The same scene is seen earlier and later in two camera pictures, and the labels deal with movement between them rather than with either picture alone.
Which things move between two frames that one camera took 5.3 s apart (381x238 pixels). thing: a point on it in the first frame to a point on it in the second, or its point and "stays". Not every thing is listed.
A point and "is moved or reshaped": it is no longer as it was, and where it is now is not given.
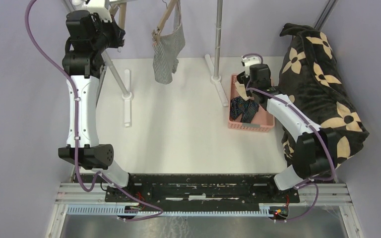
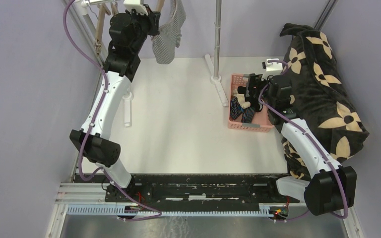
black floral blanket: [310, 75] stays
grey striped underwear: [165, 62] is moved or reshaped
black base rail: [201, 189] stays
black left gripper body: [107, 35] to [145, 26]
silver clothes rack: [127, 96] stays
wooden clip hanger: [111, 9] is moved or reshaped
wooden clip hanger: [156, 33] to [159, 5]
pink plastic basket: [262, 121] stays
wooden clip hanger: [122, 16] is moved or reshaped
